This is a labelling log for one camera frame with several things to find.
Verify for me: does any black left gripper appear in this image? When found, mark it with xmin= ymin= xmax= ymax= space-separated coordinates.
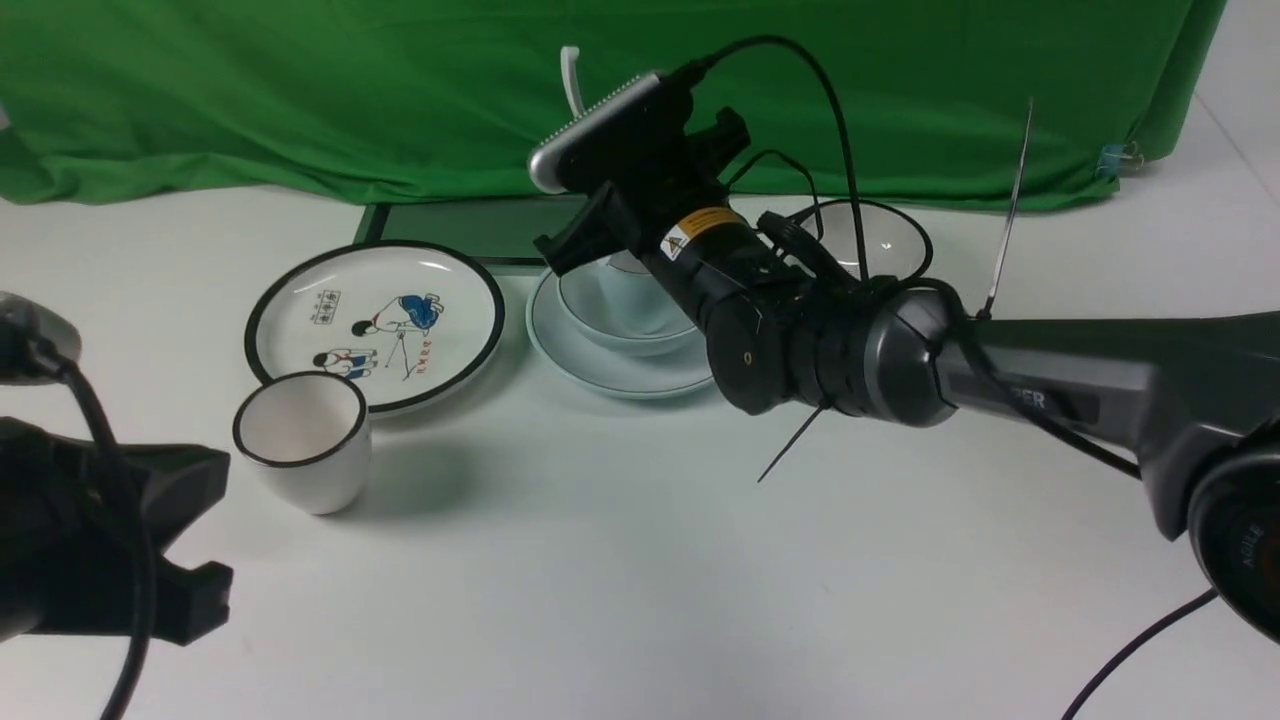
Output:
xmin=1 ymin=416 xmax=233 ymax=646

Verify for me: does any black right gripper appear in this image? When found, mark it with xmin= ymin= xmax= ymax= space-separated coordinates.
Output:
xmin=532 ymin=108 xmax=870 ymax=416

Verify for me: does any pale blue bowl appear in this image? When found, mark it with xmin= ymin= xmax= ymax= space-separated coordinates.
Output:
xmin=556 ymin=263 xmax=698 ymax=357

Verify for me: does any pale blue cup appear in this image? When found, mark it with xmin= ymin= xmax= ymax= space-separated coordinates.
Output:
xmin=595 ymin=252 xmax=681 ymax=336

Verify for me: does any white ceramic spoon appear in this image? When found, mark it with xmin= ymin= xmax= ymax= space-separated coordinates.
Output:
xmin=559 ymin=45 xmax=586 ymax=119

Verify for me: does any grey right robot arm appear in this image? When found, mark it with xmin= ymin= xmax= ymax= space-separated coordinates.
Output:
xmin=527 ymin=74 xmax=1279 ymax=639

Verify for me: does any dark green rectangular tray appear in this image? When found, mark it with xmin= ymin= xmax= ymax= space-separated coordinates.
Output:
xmin=352 ymin=195 xmax=586 ymax=275

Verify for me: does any pale blue round plate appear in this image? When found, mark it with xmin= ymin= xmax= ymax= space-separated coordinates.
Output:
xmin=524 ymin=270 xmax=713 ymax=401

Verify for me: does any black rimmed white bowl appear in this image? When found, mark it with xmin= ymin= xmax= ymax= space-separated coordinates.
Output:
xmin=790 ymin=199 xmax=932 ymax=278

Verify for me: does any black rimmed white cup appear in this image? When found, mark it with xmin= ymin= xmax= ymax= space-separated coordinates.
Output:
xmin=232 ymin=372 xmax=372 ymax=516

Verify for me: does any black rimmed illustrated plate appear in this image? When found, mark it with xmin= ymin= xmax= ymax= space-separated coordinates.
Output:
xmin=243 ymin=241 xmax=506 ymax=416

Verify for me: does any blue binder clip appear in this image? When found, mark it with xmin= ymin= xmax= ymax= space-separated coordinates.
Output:
xmin=1094 ymin=141 xmax=1146 ymax=179

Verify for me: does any green backdrop cloth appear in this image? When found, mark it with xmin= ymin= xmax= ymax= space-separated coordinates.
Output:
xmin=1 ymin=1 xmax=1225 ymax=211

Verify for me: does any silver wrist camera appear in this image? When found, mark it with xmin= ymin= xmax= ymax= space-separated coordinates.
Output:
xmin=527 ymin=73 xmax=694 ymax=195

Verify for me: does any black left camera cable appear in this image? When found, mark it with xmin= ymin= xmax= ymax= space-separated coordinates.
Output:
xmin=20 ymin=334 xmax=161 ymax=720

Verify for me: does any black camera cable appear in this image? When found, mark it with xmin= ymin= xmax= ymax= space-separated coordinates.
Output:
xmin=685 ymin=35 xmax=1221 ymax=720
xmin=20 ymin=334 xmax=161 ymax=720

